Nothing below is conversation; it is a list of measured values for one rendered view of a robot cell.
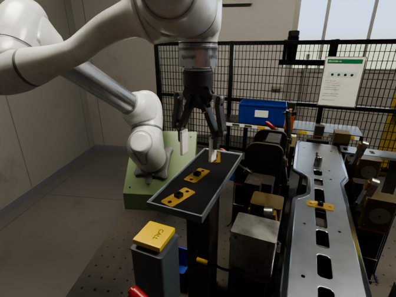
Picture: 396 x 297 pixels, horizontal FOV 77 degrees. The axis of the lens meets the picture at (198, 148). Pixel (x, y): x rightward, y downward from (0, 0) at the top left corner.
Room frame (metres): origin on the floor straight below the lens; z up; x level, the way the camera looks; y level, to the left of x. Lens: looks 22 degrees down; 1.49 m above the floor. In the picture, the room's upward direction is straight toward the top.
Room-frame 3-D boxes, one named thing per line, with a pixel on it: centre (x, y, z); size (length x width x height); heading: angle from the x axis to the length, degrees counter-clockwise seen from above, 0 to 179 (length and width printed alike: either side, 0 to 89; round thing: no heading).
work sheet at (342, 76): (1.61, -0.90, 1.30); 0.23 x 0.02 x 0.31; 67
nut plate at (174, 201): (0.51, 0.05, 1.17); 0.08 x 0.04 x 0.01; 139
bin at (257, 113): (1.67, -0.44, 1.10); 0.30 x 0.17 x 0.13; 72
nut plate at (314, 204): (0.71, -0.41, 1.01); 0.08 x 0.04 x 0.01; 67
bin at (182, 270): (0.68, 0.07, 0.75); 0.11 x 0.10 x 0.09; 157
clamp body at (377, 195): (0.69, -0.61, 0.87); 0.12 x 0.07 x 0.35; 67
